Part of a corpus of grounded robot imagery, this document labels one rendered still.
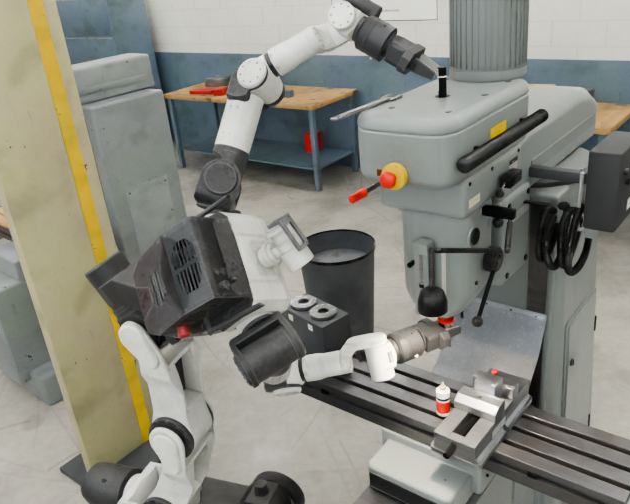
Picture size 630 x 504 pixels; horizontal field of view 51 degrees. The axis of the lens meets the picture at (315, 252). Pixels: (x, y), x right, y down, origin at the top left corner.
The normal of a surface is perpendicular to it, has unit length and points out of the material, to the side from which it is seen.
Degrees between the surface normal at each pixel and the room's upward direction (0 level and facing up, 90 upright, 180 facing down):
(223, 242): 59
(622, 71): 90
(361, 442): 0
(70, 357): 90
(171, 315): 74
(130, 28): 90
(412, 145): 90
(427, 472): 0
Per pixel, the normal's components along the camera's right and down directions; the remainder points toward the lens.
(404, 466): -0.10, -0.90
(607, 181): -0.62, 0.39
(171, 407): -0.35, 0.43
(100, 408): 0.78, 0.19
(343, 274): 0.12, 0.47
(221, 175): 0.10, -0.07
